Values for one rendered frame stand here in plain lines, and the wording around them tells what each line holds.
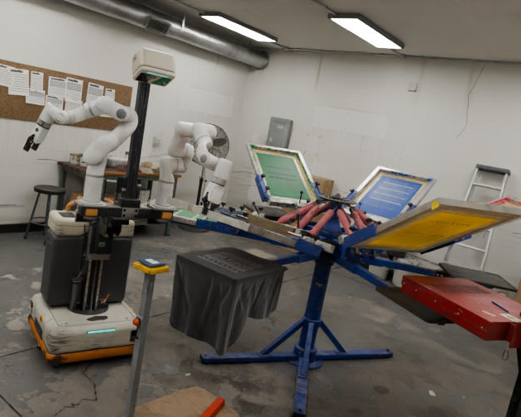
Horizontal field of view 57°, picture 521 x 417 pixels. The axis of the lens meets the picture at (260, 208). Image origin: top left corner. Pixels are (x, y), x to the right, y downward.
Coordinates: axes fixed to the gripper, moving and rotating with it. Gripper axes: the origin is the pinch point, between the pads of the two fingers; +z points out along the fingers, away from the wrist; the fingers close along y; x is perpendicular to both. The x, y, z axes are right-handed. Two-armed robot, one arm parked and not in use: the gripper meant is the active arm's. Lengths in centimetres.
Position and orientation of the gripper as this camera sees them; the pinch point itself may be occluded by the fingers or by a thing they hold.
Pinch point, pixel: (207, 212)
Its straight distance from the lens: 251.1
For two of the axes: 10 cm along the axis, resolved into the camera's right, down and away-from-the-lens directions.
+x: 7.8, 2.5, -5.8
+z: -3.3, 9.4, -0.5
